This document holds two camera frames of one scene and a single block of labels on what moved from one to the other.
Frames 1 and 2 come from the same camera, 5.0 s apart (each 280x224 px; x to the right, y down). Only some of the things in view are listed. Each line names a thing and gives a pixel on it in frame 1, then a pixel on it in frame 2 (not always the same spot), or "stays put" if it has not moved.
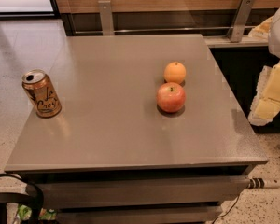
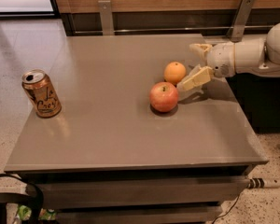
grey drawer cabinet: x=112 y=155 stays put
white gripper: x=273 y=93 → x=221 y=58
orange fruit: x=175 y=72 stays put
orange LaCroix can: x=41 y=93 stays put
